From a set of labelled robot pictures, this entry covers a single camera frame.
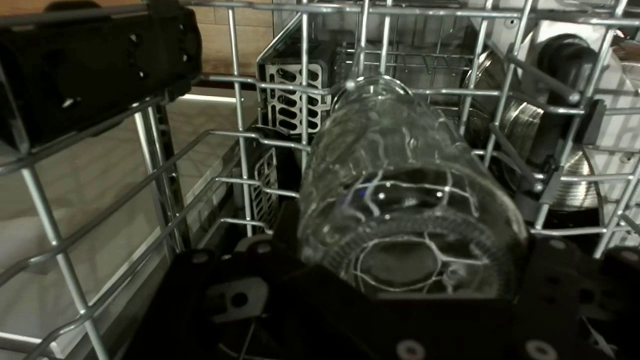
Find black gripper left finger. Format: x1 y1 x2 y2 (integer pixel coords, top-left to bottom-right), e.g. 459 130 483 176
121 234 302 360

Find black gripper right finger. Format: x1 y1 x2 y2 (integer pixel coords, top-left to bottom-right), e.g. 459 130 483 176
514 239 640 360

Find grey cutlery basket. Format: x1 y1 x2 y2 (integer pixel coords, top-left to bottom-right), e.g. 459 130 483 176
252 14 327 227

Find white wire dishwasher rack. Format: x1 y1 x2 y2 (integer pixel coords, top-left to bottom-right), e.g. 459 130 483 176
0 0 640 360

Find clear glass jar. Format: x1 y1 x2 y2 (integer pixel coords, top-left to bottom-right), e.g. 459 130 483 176
297 77 525 299

